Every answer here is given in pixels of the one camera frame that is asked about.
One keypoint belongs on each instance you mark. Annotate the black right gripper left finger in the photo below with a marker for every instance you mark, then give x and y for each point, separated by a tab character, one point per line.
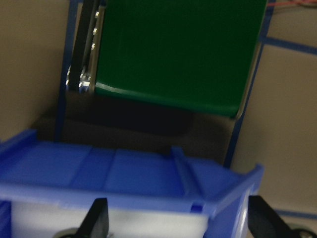
96	221

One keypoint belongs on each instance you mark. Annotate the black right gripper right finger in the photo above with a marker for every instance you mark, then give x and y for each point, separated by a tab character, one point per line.
264	222

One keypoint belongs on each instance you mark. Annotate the white foam pad right bin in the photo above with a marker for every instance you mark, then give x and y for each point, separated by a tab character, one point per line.
44	221

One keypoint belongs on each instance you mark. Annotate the blue right plastic bin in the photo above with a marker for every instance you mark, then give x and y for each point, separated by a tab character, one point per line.
73	176

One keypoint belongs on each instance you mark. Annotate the green conveyor belt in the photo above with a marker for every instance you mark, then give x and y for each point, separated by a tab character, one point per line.
191	54

